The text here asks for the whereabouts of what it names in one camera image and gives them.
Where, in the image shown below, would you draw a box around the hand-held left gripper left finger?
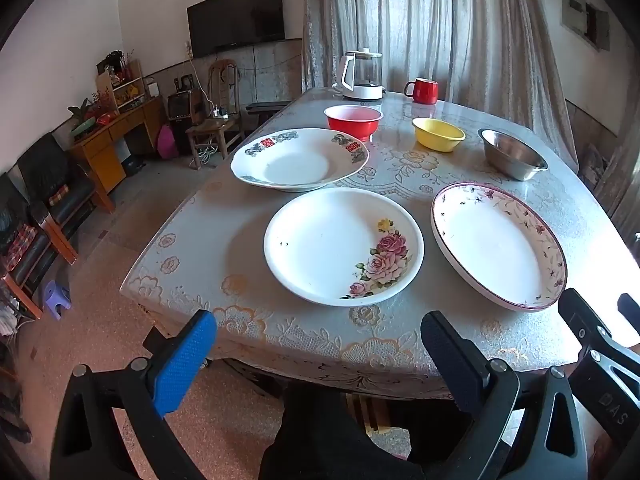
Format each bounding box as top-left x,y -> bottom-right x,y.
50,309 -> 219,480

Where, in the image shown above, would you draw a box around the wooden chair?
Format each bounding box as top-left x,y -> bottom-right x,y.
186,60 -> 247,158

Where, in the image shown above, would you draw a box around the white plate with pink roses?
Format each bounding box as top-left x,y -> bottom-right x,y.
263,187 -> 425,307

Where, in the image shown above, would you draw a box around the grey sack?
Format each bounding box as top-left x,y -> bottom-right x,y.
580,142 -> 608,191

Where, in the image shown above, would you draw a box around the yellow bowl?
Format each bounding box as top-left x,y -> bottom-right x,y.
412,117 -> 466,153

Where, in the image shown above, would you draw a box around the person's dark trousers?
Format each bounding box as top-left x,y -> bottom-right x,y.
257,385 -> 421,480

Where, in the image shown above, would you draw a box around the black wall television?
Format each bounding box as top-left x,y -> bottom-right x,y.
186,0 -> 285,59

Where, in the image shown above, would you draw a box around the purple plastic stool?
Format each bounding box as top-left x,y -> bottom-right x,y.
42,280 -> 72,320

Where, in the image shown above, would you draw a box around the grey wall electrical panel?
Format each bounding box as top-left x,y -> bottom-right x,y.
559,0 -> 611,52

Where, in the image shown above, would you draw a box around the red plastic bowl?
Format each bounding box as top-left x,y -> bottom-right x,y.
323,105 -> 384,143

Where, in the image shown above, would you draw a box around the wide grey curtain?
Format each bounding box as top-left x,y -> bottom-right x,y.
301,0 -> 581,166

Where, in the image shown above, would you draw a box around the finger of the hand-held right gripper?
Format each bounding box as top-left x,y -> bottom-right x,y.
617,292 -> 640,322
557,288 -> 640,361

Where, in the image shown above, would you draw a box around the pink bag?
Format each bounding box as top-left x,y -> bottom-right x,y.
157,124 -> 176,158

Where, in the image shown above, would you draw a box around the red enamel mug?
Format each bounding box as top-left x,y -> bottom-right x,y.
403,78 -> 439,106

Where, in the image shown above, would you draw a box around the dark wooden speaker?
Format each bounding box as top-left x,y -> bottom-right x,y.
166,91 -> 193,121

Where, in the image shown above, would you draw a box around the wooden display shelf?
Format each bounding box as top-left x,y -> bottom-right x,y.
96,57 -> 146,111

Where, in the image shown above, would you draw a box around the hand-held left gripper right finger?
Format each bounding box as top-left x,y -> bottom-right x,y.
420,310 -> 588,480

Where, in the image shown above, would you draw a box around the white glass electric kettle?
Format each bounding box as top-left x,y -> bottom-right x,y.
333,48 -> 387,101

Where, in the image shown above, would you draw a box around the orange wooden desk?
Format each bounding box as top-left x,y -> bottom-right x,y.
69,95 -> 166,213

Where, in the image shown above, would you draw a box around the stainless steel bowl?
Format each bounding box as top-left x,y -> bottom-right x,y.
477,128 -> 549,181

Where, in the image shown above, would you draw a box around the black leather armchair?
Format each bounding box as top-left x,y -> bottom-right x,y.
0,172 -> 78,318
17,132 -> 98,241

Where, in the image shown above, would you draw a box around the white plate with dragon pattern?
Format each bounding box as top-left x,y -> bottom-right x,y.
230,128 -> 370,193

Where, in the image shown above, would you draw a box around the floral plate with pink rim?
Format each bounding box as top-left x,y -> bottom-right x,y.
431,182 -> 568,312

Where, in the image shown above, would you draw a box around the narrow grey curtain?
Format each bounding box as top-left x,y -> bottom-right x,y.
592,105 -> 640,233

